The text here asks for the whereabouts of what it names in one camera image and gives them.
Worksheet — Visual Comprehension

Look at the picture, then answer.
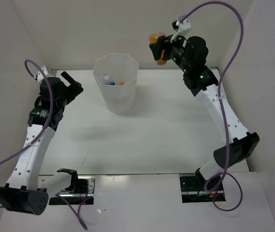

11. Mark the orange juice bottle patterned label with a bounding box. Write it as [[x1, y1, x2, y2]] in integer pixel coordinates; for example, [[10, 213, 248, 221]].
[[149, 32, 166, 65]]

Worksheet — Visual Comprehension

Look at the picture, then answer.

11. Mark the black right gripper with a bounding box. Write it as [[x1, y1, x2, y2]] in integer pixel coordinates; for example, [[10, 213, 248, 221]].
[[148, 30, 189, 73]]

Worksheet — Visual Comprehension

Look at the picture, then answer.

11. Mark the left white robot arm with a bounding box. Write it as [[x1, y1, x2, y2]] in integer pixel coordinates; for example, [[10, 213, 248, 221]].
[[0, 72, 83, 215]]

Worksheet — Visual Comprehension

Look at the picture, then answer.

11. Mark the purple cable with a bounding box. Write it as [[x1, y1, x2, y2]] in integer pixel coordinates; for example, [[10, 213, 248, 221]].
[[0, 59, 89, 230], [180, 0, 246, 212]]

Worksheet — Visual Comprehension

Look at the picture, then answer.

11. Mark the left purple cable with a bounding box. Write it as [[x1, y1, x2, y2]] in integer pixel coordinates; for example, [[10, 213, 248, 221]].
[[0, 59, 89, 230]]

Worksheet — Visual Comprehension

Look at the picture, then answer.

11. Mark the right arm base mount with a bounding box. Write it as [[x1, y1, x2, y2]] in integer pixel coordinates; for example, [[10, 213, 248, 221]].
[[179, 174, 226, 203]]

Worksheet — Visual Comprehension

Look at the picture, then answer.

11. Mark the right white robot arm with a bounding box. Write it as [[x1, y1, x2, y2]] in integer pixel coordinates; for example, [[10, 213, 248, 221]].
[[149, 33, 260, 190]]

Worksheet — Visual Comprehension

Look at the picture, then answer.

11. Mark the blue label Pocari Sweat bottle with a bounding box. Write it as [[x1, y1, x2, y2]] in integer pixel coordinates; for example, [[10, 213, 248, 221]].
[[103, 74, 116, 86]]

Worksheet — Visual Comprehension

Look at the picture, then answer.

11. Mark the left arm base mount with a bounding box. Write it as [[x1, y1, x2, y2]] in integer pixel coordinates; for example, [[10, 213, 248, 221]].
[[47, 174, 96, 206]]

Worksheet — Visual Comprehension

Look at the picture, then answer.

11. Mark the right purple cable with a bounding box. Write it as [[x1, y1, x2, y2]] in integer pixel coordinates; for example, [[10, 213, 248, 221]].
[[180, 0, 246, 212]]

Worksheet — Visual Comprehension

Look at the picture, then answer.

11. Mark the white octagonal bin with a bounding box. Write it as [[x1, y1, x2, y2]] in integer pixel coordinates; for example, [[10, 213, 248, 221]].
[[93, 53, 139, 115]]

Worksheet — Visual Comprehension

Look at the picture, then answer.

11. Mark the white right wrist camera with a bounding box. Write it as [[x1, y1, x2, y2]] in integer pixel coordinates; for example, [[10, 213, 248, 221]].
[[170, 15, 191, 43]]

